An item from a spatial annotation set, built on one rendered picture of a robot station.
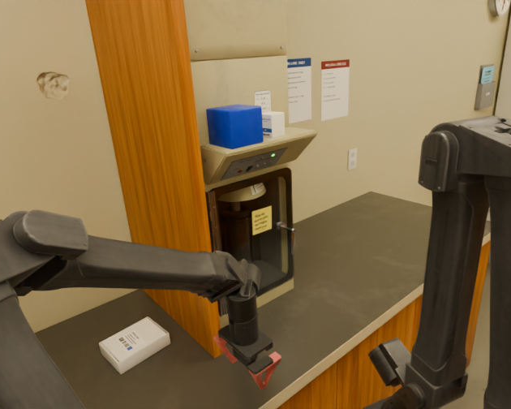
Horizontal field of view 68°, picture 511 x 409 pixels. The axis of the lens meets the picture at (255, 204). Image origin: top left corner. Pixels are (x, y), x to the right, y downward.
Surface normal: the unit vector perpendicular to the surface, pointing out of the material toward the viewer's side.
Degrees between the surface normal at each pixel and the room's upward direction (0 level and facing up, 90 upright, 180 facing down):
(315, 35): 90
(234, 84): 90
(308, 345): 0
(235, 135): 90
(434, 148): 90
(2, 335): 64
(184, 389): 0
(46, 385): 58
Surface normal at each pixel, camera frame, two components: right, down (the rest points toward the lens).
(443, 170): -0.92, 0.18
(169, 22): -0.76, 0.27
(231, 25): 0.64, 0.24
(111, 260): 0.82, -0.47
